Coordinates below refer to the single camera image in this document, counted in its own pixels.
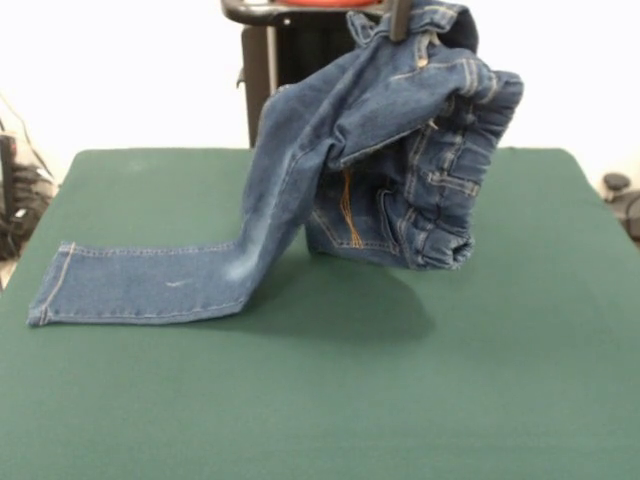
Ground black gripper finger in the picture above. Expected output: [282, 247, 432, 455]
[391, 0, 413, 42]

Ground blue denim jeans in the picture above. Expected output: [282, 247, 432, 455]
[25, 1, 525, 329]

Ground grey chair base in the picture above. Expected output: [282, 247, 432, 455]
[12, 164, 56, 201]
[602, 172, 640, 241]

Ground dark green table cloth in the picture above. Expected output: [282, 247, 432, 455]
[0, 146, 640, 480]

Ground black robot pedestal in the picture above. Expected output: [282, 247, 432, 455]
[219, 0, 396, 149]

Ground black upright frame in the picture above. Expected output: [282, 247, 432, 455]
[0, 132, 17, 259]

